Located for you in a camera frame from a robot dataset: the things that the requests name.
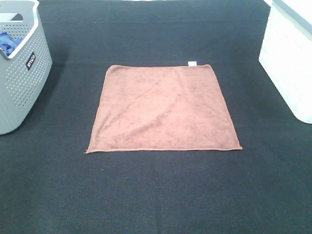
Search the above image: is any brown microfiber towel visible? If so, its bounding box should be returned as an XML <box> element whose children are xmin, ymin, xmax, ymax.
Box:
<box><xmin>87</xmin><ymin>64</ymin><xmax>241</xmax><ymax>153</ymax></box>

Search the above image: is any black table mat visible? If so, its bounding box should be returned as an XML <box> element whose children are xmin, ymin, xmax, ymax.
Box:
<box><xmin>0</xmin><ymin>0</ymin><xmax>312</xmax><ymax>234</ymax></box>

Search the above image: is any grey perforated laundry basket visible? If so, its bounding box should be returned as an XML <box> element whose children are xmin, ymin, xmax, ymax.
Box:
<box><xmin>0</xmin><ymin>0</ymin><xmax>53</xmax><ymax>135</ymax></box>

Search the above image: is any white plastic basket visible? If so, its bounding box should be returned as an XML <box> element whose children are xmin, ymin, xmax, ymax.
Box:
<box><xmin>259</xmin><ymin>0</ymin><xmax>312</xmax><ymax>124</ymax></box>

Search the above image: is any blue cloth in basket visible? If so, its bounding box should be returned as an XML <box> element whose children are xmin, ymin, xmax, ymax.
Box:
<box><xmin>0</xmin><ymin>32</ymin><xmax>23</xmax><ymax>57</ymax></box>

